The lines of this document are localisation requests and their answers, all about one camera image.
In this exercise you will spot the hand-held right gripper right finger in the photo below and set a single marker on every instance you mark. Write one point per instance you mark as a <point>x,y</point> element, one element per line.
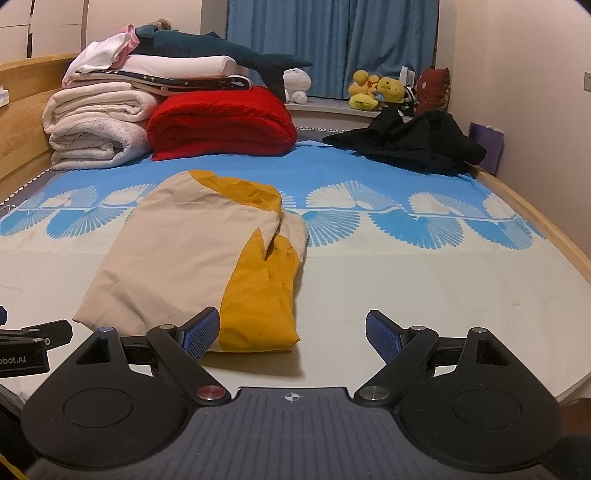
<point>383,333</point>

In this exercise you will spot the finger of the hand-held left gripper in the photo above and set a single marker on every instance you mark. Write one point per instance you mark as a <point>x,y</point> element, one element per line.
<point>2,316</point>
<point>51,332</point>

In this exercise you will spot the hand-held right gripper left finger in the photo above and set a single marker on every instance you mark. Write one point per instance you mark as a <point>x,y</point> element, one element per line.
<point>201,334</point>

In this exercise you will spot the beige and yellow hoodie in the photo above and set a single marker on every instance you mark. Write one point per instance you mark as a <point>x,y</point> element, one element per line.
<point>175,254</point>

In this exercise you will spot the grey mattress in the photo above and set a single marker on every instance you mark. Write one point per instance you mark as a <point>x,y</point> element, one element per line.
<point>23,187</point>

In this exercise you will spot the black clothing pile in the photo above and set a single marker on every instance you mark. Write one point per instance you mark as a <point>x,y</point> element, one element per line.
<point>411,143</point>

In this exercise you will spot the folded white grey quilt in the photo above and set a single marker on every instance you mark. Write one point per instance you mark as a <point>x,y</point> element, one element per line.
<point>92,143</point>

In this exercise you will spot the folded red blanket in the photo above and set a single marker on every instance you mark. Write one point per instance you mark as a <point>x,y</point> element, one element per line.
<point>221,124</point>

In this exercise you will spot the grey window sill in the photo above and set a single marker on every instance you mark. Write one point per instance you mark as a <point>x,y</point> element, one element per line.
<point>332,113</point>

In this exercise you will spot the folded white blanket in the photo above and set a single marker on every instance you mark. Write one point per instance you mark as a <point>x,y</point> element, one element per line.
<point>92,108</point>

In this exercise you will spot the black white striped plush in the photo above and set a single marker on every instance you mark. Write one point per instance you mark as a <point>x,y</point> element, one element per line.
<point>410,99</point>

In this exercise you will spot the yellow plush toy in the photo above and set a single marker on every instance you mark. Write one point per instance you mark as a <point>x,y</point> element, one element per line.
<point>362,90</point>
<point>391,90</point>

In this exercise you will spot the brown red plush cushion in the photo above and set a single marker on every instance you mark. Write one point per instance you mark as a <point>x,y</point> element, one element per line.
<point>433,90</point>

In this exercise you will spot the folded pad with dark trim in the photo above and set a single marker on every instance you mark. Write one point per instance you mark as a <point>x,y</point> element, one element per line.
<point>194,85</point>

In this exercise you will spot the small white box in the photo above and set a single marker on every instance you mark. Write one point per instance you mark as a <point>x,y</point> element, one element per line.
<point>410,76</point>

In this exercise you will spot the white plush toy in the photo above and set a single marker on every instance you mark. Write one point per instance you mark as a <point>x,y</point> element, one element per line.
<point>295,83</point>

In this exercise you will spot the folded white pillow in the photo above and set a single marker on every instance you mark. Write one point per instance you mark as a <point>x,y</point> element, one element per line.
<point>184,67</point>

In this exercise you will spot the white and pink cloth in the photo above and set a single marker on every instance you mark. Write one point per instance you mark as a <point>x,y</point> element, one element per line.
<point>101,55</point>

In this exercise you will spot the dark blue shark plush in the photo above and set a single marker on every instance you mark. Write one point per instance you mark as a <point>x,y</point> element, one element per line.
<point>194,44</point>

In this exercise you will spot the blue curtain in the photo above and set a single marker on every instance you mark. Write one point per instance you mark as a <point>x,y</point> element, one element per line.
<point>323,41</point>

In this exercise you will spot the tan plush toy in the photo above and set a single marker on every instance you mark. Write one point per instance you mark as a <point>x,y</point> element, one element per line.
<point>163,24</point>

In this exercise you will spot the cream wardrobe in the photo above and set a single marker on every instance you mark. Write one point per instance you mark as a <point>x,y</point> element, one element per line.
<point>115,23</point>

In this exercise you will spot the wooden bed frame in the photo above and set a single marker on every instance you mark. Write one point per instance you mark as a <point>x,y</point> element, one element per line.
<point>23,83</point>

